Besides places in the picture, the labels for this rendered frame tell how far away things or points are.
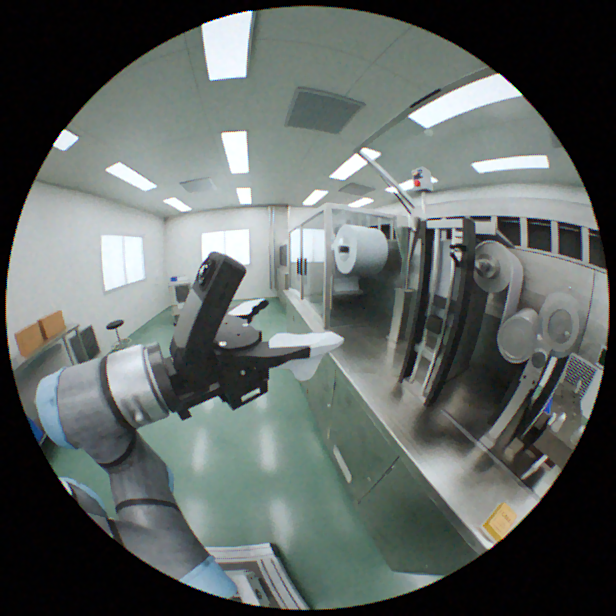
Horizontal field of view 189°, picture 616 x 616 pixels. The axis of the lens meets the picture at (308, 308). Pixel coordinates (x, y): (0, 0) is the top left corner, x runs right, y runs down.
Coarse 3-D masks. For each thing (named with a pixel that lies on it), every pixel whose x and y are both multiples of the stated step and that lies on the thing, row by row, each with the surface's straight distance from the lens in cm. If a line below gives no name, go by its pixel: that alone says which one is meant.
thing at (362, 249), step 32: (320, 224) 109; (352, 224) 106; (384, 224) 119; (320, 256) 108; (352, 256) 104; (384, 256) 117; (320, 288) 109; (352, 288) 106; (384, 288) 120; (352, 320) 112; (384, 320) 127
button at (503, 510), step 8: (504, 504) 57; (496, 512) 56; (504, 512) 57; (512, 512) 59; (488, 520) 55; (496, 520) 55; (504, 520) 56; (512, 520) 58; (488, 528) 55; (496, 528) 55; (504, 528) 56; (496, 536) 56; (504, 536) 56
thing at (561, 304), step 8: (552, 304) 56; (560, 304) 57; (568, 304) 57; (552, 312) 57; (576, 312) 57; (544, 320) 57; (576, 320) 57; (544, 328) 57; (576, 328) 58; (544, 336) 57; (576, 336) 58; (552, 344) 58; (560, 344) 58; (568, 344) 58
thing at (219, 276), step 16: (208, 256) 18; (224, 256) 15; (208, 272) 15; (224, 272) 15; (240, 272) 15; (192, 288) 18; (208, 288) 15; (224, 288) 15; (192, 304) 17; (208, 304) 15; (224, 304) 15; (192, 320) 16; (208, 320) 15; (176, 336) 19; (192, 336) 16; (208, 336) 16; (176, 352) 18; (192, 352) 17; (208, 352) 17; (176, 368) 18; (192, 368) 18
